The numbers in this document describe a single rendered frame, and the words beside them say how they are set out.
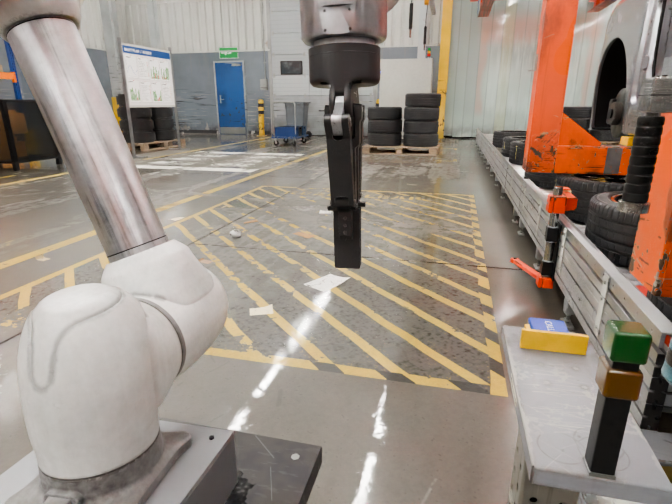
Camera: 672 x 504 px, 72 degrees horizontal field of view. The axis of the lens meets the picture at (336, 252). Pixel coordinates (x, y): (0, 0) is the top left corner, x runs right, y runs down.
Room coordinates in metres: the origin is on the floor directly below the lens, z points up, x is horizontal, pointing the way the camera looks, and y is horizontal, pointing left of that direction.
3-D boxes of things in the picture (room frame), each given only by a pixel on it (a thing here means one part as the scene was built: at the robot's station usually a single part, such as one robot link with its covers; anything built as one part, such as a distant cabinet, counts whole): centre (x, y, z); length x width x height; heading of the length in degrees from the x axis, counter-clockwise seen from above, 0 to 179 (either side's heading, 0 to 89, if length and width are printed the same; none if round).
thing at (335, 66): (0.52, -0.01, 0.92); 0.08 x 0.07 x 0.09; 170
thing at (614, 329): (0.49, -0.35, 0.64); 0.04 x 0.04 x 0.04; 76
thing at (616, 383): (0.49, -0.35, 0.59); 0.04 x 0.04 x 0.04; 76
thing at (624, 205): (0.72, -0.48, 0.83); 0.04 x 0.04 x 0.16
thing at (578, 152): (2.76, -1.56, 0.69); 0.52 x 0.17 x 0.35; 76
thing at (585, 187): (2.70, -1.65, 0.39); 0.66 x 0.66 x 0.24
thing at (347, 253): (0.51, -0.01, 0.77); 0.03 x 0.01 x 0.07; 80
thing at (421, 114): (9.15, -1.28, 0.55); 1.40 x 0.80 x 1.09; 74
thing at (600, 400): (0.49, -0.35, 0.55); 0.03 x 0.03 x 0.21; 76
